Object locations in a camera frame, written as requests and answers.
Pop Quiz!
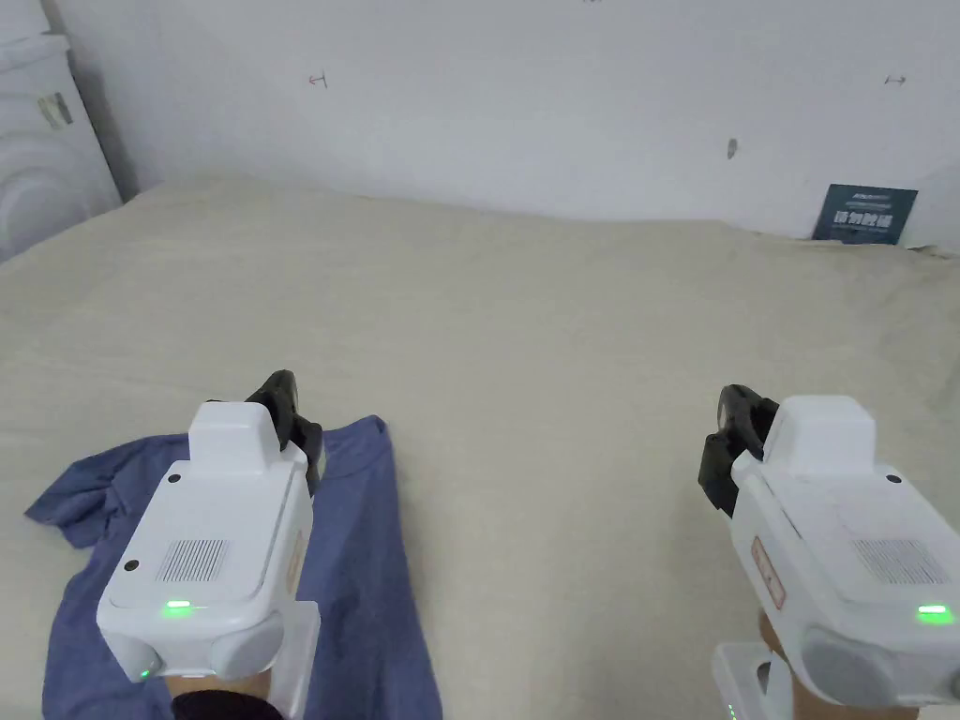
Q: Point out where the white washing machine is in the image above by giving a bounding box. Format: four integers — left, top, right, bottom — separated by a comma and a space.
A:
0, 29, 125, 263

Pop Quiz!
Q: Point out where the person's left forearm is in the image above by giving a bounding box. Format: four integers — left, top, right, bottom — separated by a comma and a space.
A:
171, 688, 288, 720

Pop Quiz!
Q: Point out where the bed with beige sheet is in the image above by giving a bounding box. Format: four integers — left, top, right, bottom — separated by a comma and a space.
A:
0, 175, 960, 720

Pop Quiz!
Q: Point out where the dark sign card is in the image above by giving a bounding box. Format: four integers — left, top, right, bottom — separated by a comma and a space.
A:
811, 183, 920, 246

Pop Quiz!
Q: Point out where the blue shirt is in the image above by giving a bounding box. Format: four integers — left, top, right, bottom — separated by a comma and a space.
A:
24, 415, 443, 720

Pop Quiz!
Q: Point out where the person's left hand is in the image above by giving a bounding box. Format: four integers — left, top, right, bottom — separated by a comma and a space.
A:
164, 669, 276, 700

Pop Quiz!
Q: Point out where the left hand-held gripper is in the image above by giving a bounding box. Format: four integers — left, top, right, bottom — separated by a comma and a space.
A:
97, 368, 326, 720

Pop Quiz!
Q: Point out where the person's right hand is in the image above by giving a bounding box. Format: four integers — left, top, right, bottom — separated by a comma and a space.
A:
757, 608, 925, 720

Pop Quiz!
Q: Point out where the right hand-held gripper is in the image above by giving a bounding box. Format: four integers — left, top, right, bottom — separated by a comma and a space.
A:
697, 382, 960, 720

